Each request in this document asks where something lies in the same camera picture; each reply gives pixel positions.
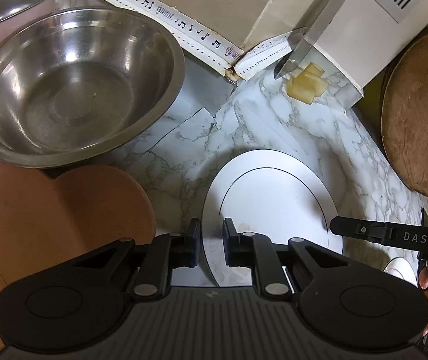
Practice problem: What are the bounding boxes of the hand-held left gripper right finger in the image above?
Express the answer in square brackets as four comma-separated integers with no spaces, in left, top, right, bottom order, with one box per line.
[222,217,350,301]

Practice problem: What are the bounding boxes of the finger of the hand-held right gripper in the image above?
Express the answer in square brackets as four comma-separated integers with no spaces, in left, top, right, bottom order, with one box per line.
[329,215,394,247]

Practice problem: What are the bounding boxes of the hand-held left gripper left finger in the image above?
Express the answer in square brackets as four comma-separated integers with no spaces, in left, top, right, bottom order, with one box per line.
[70,218,203,301]

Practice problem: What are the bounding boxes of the white plate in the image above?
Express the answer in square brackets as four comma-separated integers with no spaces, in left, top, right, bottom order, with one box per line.
[201,149,344,287]

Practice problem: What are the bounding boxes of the white cup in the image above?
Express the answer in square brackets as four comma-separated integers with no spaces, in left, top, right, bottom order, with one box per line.
[382,256,423,288]

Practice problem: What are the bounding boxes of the terracotta plate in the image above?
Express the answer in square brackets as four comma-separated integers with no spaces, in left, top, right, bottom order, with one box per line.
[54,164,155,271]
[0,145,73,360]

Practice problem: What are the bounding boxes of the round wooden cutting board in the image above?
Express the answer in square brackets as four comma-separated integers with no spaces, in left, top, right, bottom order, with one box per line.
[380,25,428,202]

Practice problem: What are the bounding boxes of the pale yellow food pieces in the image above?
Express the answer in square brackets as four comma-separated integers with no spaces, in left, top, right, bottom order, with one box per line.
[286,62,328,105]

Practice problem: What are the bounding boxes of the white vented box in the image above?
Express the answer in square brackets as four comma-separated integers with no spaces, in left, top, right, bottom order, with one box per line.
[308,0,428,100]

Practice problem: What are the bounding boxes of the music note edge strip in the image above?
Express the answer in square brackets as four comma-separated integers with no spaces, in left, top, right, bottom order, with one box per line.
[49,0,244,76]
[233,26,309,82]

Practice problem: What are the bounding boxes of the kitchen knife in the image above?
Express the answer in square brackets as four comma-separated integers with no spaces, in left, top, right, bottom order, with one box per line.
[273,0,364,80]

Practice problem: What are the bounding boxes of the large steel bowl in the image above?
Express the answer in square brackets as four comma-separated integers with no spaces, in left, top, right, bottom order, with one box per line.
[0,7,187,169]

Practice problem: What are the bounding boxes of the pink steel-lined bowl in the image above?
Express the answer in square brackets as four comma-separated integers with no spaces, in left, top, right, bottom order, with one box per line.
[0,0,58,59]

